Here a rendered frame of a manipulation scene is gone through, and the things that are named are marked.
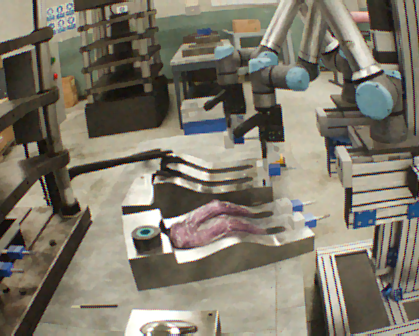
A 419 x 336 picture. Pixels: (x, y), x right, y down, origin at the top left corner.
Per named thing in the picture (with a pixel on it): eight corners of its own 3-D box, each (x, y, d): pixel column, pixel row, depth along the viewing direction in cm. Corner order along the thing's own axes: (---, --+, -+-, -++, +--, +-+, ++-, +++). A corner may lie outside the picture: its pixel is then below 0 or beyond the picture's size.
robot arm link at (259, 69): (266, 61, 136) (242, 60, 141) (270, 95, 140) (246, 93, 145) (278, 58, 142) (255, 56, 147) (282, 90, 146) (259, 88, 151)
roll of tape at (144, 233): (127, 246, 121) (124, 235, 119) (145, 233, 127) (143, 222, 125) (150, 253, 116) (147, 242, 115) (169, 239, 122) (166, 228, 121)
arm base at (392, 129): (400, 128, 142) (399, 101, 139) (413, 142, 128) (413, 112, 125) (365, 130, 144) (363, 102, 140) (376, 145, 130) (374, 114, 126)
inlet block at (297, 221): (326, 219, 136) (326, 203, 134) (332, 226, 132) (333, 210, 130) (288, 230, 134) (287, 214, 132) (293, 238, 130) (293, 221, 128)
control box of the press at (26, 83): (122, 305, 239) (63, 37, 185) (111, 337, 210) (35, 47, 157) (88, 303, 241) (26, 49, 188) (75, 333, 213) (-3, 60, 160)
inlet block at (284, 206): (313, 205, 146) (313, 190, 144) (319, 211, 142) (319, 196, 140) (276, 215, 144) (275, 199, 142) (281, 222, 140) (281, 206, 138)
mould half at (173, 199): (271, 179, 177) (268, 144, 172) (274, 211, 153) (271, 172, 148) (139, 190, 184) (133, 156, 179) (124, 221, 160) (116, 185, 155)
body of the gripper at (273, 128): (285, 144, 148) (281, 107, 143) (258, 146, 149) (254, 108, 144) (283, 136, 155) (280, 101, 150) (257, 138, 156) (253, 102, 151)
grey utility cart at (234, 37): (290, 74, 777) (283, 24, 743) (299, 79, 729) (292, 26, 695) (229, 79, 770) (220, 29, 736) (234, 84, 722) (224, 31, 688)
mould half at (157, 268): (285, 214, 150) (283, 182, 146) (314, 250, 126) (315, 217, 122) (129, 246, 142) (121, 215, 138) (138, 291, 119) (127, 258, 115)
